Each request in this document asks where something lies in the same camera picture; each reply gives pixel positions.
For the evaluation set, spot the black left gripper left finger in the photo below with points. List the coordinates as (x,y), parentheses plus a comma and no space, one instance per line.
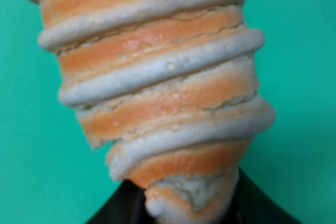
(125,206)

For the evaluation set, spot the orange striped bread loaf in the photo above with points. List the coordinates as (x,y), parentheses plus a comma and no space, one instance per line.
(171,85)

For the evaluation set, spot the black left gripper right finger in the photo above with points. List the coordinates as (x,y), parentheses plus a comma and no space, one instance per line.
(249,204)

